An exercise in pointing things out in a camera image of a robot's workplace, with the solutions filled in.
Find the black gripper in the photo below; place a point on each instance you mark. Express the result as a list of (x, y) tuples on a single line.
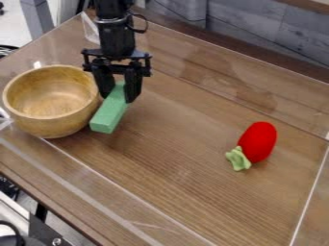
[(118, 55)]

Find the green foam stick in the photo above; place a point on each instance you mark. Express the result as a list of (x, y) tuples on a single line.
[(110, 112)]

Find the brown wooden bowl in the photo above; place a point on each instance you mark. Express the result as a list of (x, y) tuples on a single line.
[(51, 100)]

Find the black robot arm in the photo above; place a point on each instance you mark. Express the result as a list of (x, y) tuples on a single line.
[(115, 9)]

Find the red plush strawberry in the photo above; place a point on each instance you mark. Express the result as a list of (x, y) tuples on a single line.
[(254, 146)]

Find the black clamp with bolt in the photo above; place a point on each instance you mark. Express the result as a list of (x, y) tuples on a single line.
[(30, 232)]

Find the clear acrylic corner bracket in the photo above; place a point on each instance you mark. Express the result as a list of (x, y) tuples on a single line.
[(90, 29)]

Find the grey metal post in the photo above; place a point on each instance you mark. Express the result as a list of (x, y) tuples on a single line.
[(38, 17)]

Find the clear acrylic tray wall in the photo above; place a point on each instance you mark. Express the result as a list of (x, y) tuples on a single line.
[(153, 185)]

